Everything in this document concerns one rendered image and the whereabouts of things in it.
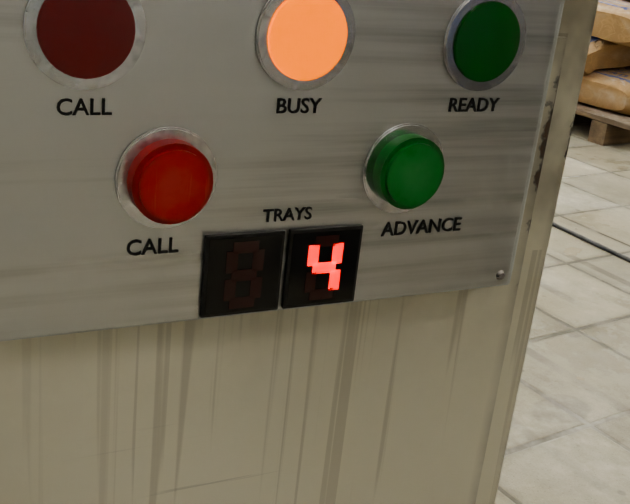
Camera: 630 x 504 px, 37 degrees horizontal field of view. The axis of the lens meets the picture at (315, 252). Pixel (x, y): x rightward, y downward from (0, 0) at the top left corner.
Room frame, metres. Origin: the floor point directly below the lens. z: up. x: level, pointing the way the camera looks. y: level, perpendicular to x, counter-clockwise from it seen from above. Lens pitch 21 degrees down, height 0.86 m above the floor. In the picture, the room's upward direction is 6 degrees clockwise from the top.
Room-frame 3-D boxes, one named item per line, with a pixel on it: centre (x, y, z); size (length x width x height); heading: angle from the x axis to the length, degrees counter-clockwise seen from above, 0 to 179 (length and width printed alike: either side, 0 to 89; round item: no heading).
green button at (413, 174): (0.37, -0.03, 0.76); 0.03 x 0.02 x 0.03; 119
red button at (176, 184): (0.32, 0.06, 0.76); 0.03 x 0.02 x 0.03; 119
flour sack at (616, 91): (4.20, -1.31, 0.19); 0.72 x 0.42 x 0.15; 130
